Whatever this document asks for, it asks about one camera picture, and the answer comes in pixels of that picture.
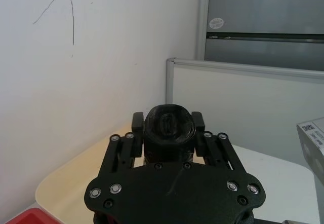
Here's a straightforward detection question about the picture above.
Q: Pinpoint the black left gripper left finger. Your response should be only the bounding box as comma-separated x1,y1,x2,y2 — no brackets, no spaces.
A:
100,111,145,178

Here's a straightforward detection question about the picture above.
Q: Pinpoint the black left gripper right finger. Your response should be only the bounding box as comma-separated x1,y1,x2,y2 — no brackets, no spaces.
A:
191,111,244,176

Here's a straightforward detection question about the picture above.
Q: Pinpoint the black round plastic piece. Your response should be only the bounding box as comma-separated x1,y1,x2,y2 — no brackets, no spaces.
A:
142,103,196,164

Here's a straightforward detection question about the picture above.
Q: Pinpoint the red plastic tray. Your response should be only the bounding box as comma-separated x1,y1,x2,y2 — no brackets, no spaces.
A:
2,207,65,224

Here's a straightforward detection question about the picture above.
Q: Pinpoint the round white sticker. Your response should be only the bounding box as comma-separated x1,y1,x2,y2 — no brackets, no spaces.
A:
209,17,225,29

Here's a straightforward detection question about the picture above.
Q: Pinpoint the grey metal cabinet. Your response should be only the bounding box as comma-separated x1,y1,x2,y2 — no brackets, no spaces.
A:
194,0,324,71

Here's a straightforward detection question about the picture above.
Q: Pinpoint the white partition with grey frame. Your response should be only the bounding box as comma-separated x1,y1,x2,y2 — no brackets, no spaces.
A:
166,57,324,164

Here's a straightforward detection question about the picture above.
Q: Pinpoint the pale grey camera box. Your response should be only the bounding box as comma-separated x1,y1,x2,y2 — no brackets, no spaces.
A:
296,117,324,182

